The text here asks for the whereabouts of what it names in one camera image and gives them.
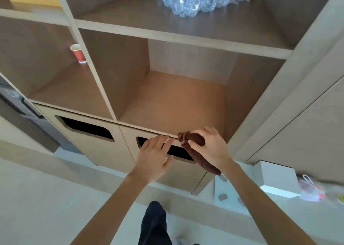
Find person's right hand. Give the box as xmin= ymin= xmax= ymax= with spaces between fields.
xmin=187 ymin=127 xmax=240 ymax=175

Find person's left hand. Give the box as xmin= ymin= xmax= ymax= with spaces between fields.
xmin=128 ymin=134 xmax=176 ymax=186

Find brown cleaning cloth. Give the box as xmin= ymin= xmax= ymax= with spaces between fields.
xmin=177 ymin=131 xmax=222 ymax=176

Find person's right forearm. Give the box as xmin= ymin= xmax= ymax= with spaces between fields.
xmin=222 ymin=162 xmax=317 ymax=245

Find person's left forearm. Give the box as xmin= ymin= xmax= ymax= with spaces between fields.
xmin=70 ymin=175 xmax=148 ymax=245

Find person's dark blue trousers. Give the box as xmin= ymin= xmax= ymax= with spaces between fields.
xmin=137 ymin=201 xmax=173 ymax=245

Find white bathroom scale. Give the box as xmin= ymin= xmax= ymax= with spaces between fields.
xmin=214 ymin=169 xmax=254 ymax=216

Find wooden shelf cabinet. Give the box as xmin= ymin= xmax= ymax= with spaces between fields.
xmin=0 ymin=0 xmax=295 ymax=196

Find white box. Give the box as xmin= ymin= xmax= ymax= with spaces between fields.
xmin=252 ymin=160 xmax=302 ymax=199

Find plastic bag with red print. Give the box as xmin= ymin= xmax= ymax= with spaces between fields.
xmin=297 ymin=174 xmax=327 ymax=203

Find red paper cup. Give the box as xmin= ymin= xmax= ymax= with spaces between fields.
xmin=70 ymin=43 xmax=87 ymax=64

